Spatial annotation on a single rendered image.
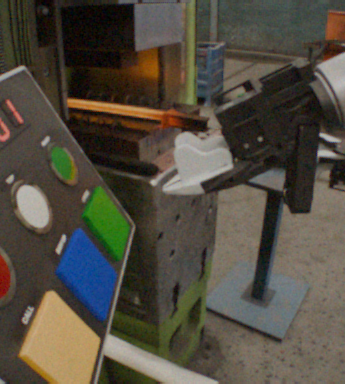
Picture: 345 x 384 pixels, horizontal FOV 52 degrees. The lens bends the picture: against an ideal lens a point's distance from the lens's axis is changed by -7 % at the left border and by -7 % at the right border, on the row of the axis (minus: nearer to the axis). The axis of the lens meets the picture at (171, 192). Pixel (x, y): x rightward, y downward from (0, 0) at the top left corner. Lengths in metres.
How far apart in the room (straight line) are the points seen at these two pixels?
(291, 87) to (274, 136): 0.05
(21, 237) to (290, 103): 0.30
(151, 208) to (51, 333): 0.54
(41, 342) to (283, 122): 0.32
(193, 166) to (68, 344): 0.22
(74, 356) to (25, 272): 0.08
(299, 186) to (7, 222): 0.31
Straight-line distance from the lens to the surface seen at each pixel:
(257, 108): 0.38
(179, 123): 0.89
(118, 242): 0.48
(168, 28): 0.87
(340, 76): 0.40
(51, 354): 0.33
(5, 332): 0.31
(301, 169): 0.43
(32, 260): 0.35
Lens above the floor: 1.27
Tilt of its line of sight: 29 degrees down
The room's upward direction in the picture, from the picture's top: straight up
